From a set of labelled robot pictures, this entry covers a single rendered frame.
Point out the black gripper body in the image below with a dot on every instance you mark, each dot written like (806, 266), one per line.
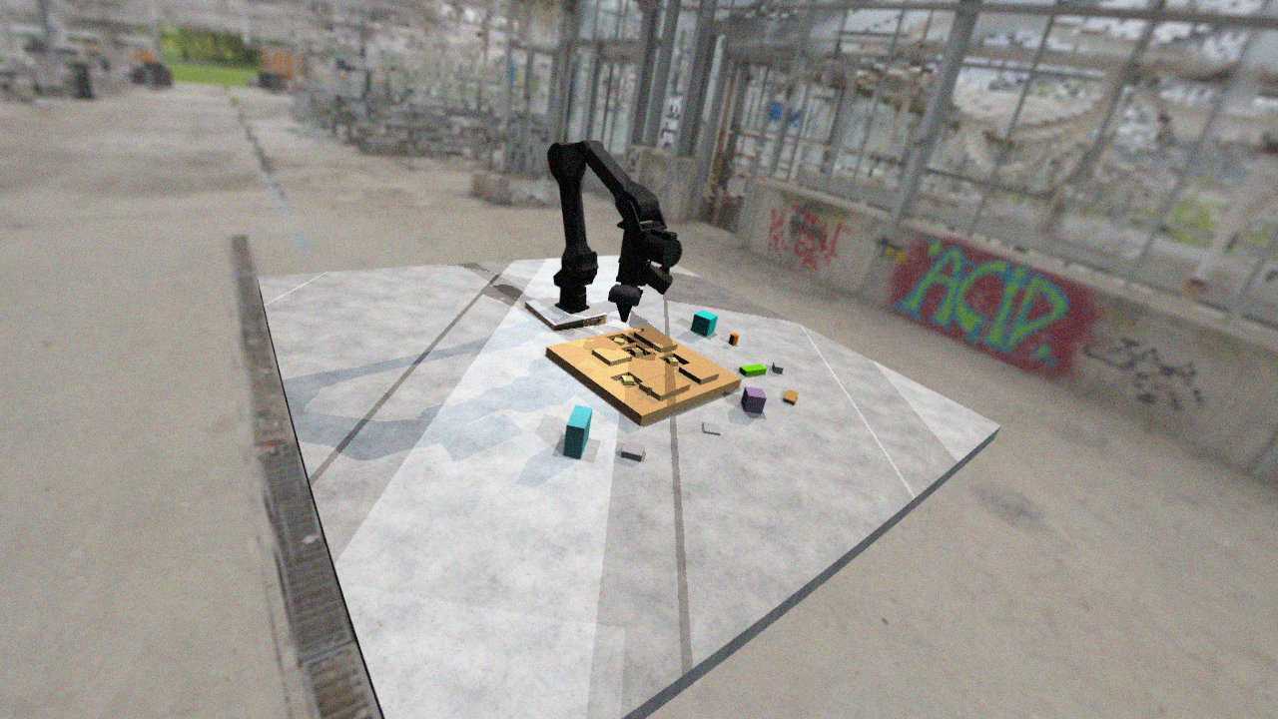
(629, 274)

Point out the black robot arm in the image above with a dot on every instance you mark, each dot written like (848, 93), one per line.
(635, 204)

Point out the teal block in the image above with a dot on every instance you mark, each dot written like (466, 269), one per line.
(577, 431)

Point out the teal cube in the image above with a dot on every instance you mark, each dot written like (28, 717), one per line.
(704, 323)

